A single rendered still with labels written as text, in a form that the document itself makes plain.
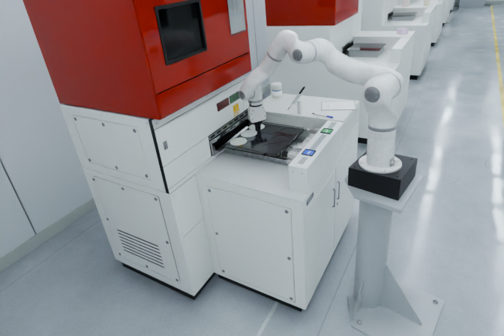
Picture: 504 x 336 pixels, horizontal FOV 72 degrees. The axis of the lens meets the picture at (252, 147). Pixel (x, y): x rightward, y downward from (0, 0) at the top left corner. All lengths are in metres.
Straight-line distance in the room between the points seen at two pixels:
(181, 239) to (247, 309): 0.61
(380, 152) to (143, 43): 1.10
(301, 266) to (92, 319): 1.32
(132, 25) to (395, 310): 1.95
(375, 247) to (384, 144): 0.57
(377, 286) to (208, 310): 0.98
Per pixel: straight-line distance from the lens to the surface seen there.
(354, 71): 1.61
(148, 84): 1.55
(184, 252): 2.04
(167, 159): 1.73
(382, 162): 1.66
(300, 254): 1.84
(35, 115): 3.02
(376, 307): 2.28
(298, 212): 1.67
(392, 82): 1.54
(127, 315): 2.44
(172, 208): 1.85
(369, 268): 2.04
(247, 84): 1.90
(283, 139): 2.00
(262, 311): 2.25
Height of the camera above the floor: 1.78
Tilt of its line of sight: 27 degrees down
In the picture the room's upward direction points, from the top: 6 degrees counter-clockwise
